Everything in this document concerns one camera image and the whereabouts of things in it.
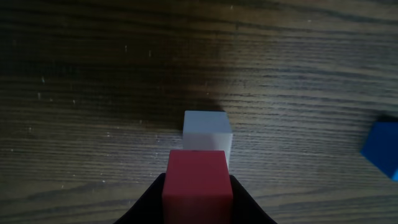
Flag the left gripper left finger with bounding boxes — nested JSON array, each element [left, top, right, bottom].
[[113, 172, 166, 224]]

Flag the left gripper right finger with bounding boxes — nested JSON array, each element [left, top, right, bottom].
[[229, 174, 278, 224]]

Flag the red cube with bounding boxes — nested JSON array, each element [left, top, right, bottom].
[[161, 149, 234, 224]]

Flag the blue cube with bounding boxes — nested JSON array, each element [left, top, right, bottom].
[[359, 120, 398, 182]]

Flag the white cube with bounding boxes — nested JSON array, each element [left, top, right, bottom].
[[182, 110, 234, 170]]

